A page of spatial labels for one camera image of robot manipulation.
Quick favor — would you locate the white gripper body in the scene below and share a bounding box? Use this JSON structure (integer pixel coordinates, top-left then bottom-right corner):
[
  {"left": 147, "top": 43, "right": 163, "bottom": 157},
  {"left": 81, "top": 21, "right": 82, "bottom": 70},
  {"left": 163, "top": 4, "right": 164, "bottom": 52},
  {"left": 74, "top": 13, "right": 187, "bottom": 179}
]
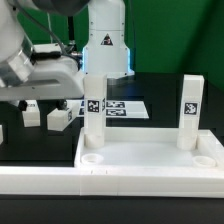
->
[{"left": 0, "top": 49, "right": 84, "bottom": 100}]

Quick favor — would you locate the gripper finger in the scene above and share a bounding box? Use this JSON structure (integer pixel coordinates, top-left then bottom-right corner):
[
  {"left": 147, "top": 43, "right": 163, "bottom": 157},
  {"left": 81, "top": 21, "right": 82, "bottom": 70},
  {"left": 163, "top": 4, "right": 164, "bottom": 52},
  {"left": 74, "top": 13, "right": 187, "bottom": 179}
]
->
[
  {"left": 56, "top": 99, "right": 68, "bottom": 110},
  {"left": 10, "top": 100, "right": 28, "bottom": 111}
]

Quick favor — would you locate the white fixture wall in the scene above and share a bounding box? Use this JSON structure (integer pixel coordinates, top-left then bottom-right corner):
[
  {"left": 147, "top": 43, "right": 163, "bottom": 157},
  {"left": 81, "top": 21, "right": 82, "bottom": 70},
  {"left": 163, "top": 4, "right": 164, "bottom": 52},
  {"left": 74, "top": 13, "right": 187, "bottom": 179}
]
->
[{"left": 0, "top": 166, "right": 224, "bottom": 198}]

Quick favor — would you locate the black vertical pole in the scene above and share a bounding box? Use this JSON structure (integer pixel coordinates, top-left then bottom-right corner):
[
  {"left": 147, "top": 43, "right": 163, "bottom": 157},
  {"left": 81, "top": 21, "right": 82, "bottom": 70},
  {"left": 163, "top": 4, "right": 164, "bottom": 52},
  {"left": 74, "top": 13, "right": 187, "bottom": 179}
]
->
[{"left": 67, "top": 16, "right": 76, "bottom": 46}]

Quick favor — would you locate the white desk tabletop tray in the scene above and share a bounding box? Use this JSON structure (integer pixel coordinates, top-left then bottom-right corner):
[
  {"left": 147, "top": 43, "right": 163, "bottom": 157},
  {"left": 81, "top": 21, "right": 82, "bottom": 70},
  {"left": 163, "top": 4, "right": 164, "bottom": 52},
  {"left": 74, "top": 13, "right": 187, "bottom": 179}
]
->
[{"left": 75, "top": 127, "right": 224, "bottom": 169}]

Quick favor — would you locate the grey braided cable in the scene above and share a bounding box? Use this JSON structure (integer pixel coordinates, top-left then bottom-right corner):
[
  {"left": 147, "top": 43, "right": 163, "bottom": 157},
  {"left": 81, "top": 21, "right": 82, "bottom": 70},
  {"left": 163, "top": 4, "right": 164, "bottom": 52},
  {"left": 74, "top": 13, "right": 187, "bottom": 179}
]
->
[{"left": 13, "top": 0, "right": 76, "bottom": 61}]

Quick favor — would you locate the fiducial marker sheet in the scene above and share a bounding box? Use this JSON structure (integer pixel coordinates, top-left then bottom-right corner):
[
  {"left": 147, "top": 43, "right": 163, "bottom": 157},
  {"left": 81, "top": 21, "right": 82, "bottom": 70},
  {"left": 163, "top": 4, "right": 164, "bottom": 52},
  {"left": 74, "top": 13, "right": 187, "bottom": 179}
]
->
[{"left": 78, "top": 99, "right": 150, "bottom": 120}]

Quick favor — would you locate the white cable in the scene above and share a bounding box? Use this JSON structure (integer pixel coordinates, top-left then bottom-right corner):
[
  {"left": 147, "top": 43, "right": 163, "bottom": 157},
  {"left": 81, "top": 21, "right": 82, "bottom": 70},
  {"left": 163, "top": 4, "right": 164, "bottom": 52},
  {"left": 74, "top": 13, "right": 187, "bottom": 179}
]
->
[{"left": 46, "top": 14, "right": 54, "bottom": 44}]

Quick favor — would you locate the white block left edge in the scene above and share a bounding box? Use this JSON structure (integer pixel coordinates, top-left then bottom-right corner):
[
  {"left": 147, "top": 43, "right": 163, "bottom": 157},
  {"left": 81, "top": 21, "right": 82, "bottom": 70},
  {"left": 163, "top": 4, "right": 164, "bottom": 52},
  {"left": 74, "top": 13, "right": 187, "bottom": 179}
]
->
[{"left": 0, "top": 125, "right": 3, "bottom": 145}]

